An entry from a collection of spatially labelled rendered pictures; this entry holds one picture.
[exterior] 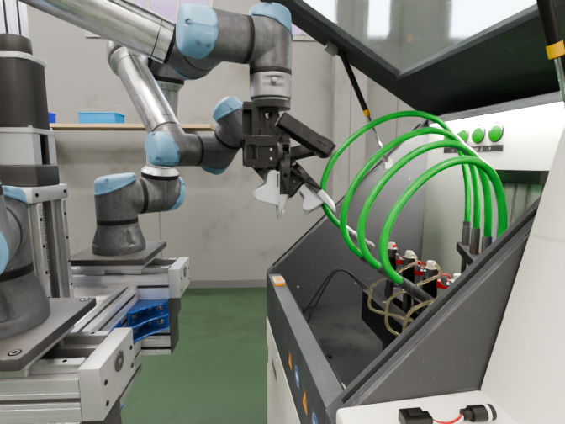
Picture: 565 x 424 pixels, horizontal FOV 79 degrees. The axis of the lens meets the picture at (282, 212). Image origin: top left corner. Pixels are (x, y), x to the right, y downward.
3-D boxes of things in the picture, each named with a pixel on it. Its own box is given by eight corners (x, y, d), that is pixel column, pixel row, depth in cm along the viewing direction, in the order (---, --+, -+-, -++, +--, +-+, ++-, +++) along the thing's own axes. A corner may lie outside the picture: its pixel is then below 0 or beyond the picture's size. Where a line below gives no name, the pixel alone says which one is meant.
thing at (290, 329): (267, 320, 114) (267, 273, 111) (281, 319, 114) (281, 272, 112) (323, 500, 53) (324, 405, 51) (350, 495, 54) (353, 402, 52)
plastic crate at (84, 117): (126, 126, 311) (125, 114, 309) (116, 124, 290) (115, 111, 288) (90, 126, 309) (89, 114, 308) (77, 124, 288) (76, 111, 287)
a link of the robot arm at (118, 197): (89, 218, 105) (86, 172, 103) (134, 213, 115) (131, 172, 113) (103, 222, 97) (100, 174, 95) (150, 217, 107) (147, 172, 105)
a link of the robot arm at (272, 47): (237, 13, 61) (279, 22, 65) (238, 77, 63) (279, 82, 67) (255, -6, 54) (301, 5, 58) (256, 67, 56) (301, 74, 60)
